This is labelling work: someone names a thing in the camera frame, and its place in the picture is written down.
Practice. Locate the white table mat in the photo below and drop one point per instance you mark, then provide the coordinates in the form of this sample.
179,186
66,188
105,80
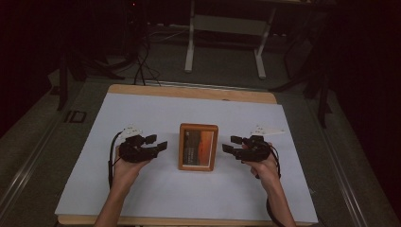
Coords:
179,195

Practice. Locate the person's right hand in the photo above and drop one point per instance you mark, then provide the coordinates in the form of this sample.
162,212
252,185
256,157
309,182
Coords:
266,171

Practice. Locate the person's left hand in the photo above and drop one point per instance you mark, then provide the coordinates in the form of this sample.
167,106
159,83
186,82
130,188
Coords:
127,173

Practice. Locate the black metal stand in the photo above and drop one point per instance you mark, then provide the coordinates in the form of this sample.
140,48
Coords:
63,82
321,94

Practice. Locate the wooden picture frame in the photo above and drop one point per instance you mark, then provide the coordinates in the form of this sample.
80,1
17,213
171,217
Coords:
198,147

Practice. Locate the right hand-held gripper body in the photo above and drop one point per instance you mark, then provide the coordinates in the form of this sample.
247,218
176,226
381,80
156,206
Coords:
257,149

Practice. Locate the metal floor rail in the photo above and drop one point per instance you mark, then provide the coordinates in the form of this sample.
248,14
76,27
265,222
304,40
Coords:
28,170
343,176

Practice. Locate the white metal desk frame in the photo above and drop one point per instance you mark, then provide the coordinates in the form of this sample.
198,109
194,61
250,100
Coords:
227,25

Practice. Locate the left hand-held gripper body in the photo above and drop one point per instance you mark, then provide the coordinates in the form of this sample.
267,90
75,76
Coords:
135,151

